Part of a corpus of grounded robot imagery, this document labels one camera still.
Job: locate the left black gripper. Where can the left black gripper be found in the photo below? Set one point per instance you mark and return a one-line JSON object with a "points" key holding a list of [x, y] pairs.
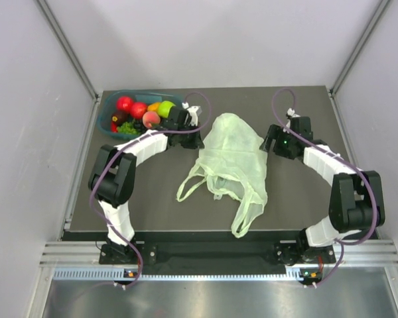
{"points": [[196, 143]]}

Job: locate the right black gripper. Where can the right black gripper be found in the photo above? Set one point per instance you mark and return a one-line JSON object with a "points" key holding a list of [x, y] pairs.
{"points": [[276, 132]]}

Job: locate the green apple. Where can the green apple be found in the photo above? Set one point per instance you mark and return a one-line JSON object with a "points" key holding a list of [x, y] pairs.
{"points": [[164, 108]]}

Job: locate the orange mango fruit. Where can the orange mango fruit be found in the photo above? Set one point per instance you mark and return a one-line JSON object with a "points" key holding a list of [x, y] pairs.
{"points": [[154, 107]]}

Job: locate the pink peach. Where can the pink peach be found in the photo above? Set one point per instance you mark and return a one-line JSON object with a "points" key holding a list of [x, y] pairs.
{"points": [[151, 119]]}

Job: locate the dark blue grape bunch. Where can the dark blue grape bunch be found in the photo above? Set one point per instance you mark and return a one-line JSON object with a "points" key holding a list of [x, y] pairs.
{"points": [[139, 126]]}

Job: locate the green plastic bag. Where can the green plastic bag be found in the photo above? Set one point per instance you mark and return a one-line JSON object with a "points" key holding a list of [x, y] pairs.
{"points": [[231, 163]]}

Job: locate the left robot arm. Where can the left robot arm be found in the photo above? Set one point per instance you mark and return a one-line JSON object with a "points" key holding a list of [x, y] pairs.
{"points": [[112, 178]]}

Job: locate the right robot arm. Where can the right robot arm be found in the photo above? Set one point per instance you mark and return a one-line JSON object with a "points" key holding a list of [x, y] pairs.
{"points": [[356, 199]]}

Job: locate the red apple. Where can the red apple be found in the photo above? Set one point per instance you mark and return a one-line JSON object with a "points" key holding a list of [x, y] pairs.
{"points": [[138, 109]]}

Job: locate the green grape bunch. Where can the green grape bunch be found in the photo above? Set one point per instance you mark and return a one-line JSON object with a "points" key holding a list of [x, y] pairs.
{"points": [[127, 128]]}

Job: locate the dark purple mangosteen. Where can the dark purple mangosteen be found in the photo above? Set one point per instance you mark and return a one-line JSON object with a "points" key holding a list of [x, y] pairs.
{"points": [[119, 117]]}

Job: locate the red chili pepper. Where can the red chili pepper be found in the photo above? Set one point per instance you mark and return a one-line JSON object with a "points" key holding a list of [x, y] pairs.
{"points": [[114, 127]]}

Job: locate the teal plastic basket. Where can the teal plastic basket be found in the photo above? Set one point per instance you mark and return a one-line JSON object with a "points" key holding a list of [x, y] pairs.
{"points": [[109, 107]]}

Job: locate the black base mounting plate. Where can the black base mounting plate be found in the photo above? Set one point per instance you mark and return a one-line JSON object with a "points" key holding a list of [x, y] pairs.
{"points": [[286, 253]]}

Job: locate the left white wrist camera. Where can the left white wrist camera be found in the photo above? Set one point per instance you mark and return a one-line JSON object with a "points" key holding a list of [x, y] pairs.
{"points": [[193, 114]]}

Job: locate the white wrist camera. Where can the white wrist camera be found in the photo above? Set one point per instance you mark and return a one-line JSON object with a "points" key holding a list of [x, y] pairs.
{"points": [[291, 114], [193, 114]]}

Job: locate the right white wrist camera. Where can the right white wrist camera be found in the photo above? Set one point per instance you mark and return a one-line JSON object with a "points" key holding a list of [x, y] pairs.
{"points": [[291, 114]]}

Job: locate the right aluminium frame post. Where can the right aluminium frame post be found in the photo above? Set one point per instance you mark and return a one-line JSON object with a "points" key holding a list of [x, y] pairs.
{"points": [[370, 27]]}

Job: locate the aluminium frame post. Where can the aluminium frame post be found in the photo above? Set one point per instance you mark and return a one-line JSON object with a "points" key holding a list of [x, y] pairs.
{"points": [[370, 27], [63, 41]]}

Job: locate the left aluminium frame post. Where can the left aluminium frame post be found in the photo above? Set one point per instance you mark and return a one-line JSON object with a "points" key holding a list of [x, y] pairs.
{"points": [[63, 41]]}

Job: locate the grey slotted cable duct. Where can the grey slotted cable duct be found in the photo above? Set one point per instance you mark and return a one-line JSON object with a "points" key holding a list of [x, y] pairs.
{"points": [[125, 275]]}

